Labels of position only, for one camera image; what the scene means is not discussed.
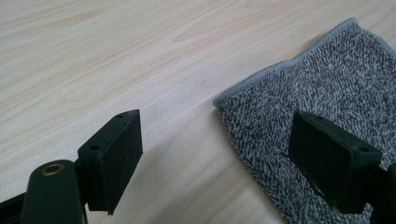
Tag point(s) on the grey speckled cloth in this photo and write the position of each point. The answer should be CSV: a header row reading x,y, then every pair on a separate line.
x,y
327,77

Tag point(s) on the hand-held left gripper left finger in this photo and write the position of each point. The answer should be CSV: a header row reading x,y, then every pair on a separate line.
x,y
115,161

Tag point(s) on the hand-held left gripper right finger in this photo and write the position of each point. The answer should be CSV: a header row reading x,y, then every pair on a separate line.
x,y
333,165

